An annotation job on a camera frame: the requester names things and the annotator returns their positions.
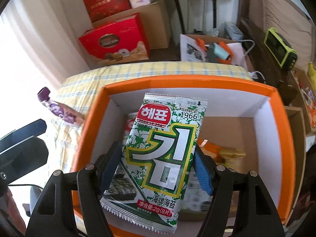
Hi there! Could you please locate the brown sofa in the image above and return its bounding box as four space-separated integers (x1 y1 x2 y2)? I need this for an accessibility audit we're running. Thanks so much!
238 0 314 72

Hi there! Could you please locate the white sheer curtain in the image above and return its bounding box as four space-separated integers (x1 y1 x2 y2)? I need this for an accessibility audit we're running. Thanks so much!
1 0 92 132

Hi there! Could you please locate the small white green snack packet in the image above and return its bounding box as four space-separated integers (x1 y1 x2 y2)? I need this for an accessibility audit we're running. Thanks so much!
181 168 212 213

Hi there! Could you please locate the red collection gift box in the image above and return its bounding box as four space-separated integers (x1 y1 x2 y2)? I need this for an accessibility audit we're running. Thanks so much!
79 13 150 66

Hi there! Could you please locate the green white seaweed packet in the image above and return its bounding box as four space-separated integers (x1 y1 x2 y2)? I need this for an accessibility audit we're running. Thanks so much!
101 93 208 234

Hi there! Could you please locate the orange snack packet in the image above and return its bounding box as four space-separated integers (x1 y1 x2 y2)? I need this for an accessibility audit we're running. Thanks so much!
197 139 223 163
219 147 246 172

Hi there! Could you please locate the lime green radio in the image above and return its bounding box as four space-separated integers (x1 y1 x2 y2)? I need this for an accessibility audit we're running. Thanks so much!
264 27 298 71

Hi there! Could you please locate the orange cardboard box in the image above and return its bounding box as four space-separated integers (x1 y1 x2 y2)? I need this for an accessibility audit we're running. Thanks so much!
73 75 296 236

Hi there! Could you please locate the brown cardboard box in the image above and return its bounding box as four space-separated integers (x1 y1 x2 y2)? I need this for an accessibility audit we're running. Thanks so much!
92 0 171 50

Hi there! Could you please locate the purple grape jelly pouch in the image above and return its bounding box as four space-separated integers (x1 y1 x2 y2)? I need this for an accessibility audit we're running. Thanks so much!
37 87 84 127

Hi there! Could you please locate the open box with orange tools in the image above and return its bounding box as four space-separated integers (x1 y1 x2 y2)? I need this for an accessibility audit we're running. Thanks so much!
180 34 253 70

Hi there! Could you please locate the yellow plaid tablecloth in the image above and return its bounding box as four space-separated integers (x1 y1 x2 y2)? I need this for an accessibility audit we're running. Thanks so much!
47 62 251 176

